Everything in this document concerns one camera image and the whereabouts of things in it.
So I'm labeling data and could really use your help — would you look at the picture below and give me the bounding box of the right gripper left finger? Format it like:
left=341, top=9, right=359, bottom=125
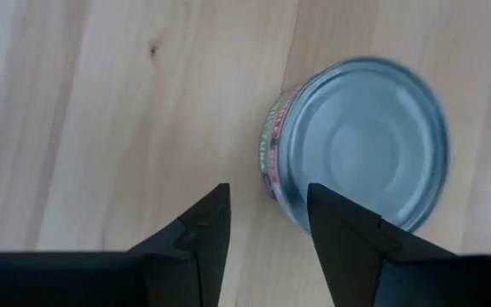
left=0, top=182, right=233, bottom=307

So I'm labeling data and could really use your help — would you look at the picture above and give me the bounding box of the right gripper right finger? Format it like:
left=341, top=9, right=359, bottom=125
left=306, top=182, right=491, bottom=307

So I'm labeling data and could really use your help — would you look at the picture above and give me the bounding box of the Bumble Bee green tuna can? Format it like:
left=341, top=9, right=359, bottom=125
left=258, top=55, right=450, bottom=235

